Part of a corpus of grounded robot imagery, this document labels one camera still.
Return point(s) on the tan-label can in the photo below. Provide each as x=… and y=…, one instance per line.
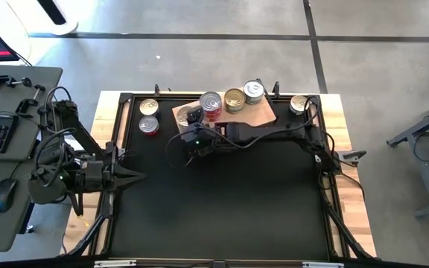
x=298, y=104

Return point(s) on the pale green can silver lid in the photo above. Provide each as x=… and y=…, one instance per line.
x=254, y=102
x=253, y=89

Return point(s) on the white plastic stand base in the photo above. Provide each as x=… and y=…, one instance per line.
x=28, y=15

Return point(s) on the silver metal bracket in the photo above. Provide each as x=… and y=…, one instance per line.
x=322, y=265
x=114, y=263

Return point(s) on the blue can pale gold lid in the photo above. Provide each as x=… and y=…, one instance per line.
x=181, y=119
x=148, y=107

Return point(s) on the black computer mouse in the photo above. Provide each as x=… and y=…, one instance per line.
x=3, y=195

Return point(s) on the grey metal desk frame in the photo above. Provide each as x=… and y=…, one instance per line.
x=428, y=178

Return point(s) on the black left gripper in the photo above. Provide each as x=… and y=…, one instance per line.
x=111, y=175

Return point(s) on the metal table clamp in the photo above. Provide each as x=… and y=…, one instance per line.
x=156, y=90
x=275, y=89

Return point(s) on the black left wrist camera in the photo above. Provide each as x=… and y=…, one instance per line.
x=94, y=174

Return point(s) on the red tuna can silver lid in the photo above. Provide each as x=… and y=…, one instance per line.
x=211, y=116
x=210, y=101
x=148, y=124

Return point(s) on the black diagonal frame strut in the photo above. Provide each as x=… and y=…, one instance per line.
x=345, y=231
x=95, y=227

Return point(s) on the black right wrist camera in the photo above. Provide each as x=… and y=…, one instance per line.
x=195, y=113

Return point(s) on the grey arm base bracket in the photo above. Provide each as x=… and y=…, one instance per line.
x=352, y=154

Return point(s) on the small yellow tag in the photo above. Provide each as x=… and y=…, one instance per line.
x=84, y=222

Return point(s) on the green can gold lid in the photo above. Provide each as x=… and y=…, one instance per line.
x=234, y=98
x=235, y=111

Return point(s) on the wooden board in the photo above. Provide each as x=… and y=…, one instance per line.
x=251, y=113

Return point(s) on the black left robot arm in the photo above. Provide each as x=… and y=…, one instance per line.
x=80, y=130

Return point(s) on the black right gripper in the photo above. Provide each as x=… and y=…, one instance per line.
x=203, y=138

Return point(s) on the black desk clamp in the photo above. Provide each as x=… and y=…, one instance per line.
x=30, y=98
x=2, y=81

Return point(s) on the black bin tray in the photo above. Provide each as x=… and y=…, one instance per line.
x=124, y=98

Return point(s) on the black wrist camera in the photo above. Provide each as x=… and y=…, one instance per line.
x=94, y=174
x=195, y=113

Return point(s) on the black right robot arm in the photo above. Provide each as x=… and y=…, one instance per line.
x=266, y=132

